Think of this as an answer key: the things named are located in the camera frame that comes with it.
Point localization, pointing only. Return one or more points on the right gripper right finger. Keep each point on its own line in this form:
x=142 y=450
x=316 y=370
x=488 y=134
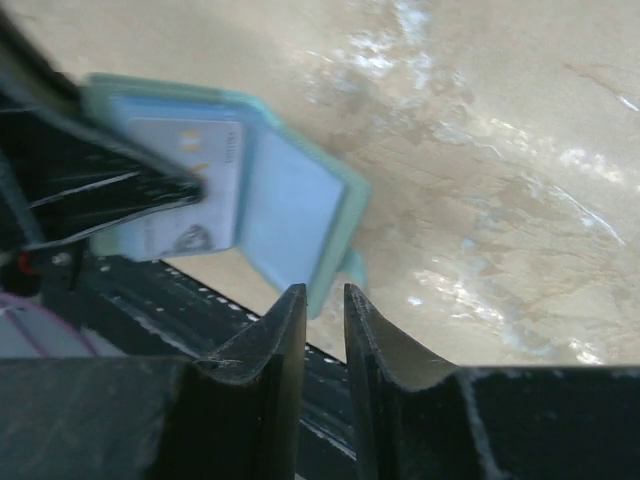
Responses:
x=418 y=416

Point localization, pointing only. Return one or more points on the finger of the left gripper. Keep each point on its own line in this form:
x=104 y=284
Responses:
x=63 y=178

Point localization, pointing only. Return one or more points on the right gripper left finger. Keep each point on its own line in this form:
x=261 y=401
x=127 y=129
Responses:
x=70 y=410

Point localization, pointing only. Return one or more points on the white credit card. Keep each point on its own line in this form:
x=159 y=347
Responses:
x=195 y=185

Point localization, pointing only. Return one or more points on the sage green card holder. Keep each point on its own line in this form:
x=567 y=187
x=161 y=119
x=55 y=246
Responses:
x=291 y=209

